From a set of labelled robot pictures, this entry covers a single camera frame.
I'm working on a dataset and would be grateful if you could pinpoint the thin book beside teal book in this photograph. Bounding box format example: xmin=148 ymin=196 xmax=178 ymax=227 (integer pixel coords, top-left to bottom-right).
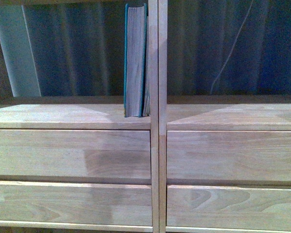
xmin=142 ymin=17 xmax=150 ymax=117

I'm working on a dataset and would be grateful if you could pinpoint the wooden bookshelf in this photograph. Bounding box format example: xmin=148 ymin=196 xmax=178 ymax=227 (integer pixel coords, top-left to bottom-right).
xmin=0 ymin=0 xmax=291 ymax=233

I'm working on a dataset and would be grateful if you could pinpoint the teal hardcover book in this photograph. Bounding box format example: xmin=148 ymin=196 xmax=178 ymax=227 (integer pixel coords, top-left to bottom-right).
xmin=124 ymin=3 xmax=147 ymax=117

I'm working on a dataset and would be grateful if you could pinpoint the grey hanging cable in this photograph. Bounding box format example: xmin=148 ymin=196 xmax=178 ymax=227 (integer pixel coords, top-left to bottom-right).
xmin=210 ymin=0 xmax=255 ymax=94

